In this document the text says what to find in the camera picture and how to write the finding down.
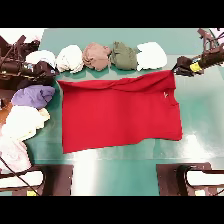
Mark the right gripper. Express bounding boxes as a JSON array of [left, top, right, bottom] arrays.
[[172, 55, 197, 78]]

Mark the red T-shirt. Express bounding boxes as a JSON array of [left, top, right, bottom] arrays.
[[57, 69, 184, 155]]

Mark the white garment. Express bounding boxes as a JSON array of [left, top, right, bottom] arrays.
[[25, 49, 57, 68], [136, 41, 169, 72]]

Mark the green garment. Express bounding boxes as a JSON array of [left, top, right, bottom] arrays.
[[109, 41, 140, 71]]

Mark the brown garment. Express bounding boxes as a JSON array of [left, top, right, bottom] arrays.
[[82, 42, 113, 72]]

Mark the cream garment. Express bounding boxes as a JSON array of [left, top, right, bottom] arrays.
[[55, 44, 85, 75], [0, 105, 51, 142]]

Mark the purple garment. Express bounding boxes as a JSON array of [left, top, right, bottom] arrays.
[[11, 84, 56, 111]]

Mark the pink garment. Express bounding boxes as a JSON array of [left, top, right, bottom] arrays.
[[0, 135, 33, 175]]

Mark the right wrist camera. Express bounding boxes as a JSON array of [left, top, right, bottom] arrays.
[[196, 28, 218, 52]]

